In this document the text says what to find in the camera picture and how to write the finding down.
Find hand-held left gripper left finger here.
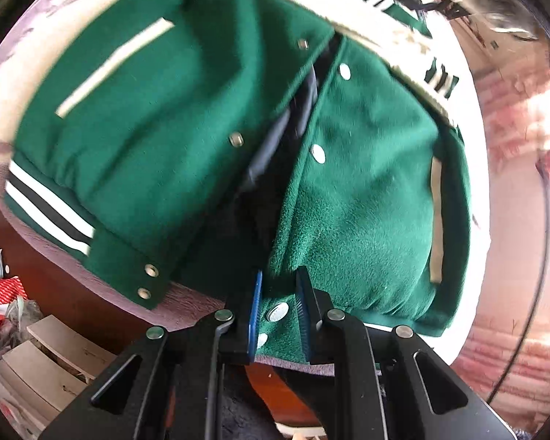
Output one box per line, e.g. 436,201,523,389
39,269,264,440

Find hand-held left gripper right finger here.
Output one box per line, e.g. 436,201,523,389
296,267,520,440

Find green varsity jacket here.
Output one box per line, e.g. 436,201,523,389
2,0,478,366

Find red cardboard box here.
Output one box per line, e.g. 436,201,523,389
0,275,29,322

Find brown wooden bed frame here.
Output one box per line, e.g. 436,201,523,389
0,179,239,353

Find black cable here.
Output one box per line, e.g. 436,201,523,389
483,179,550,404

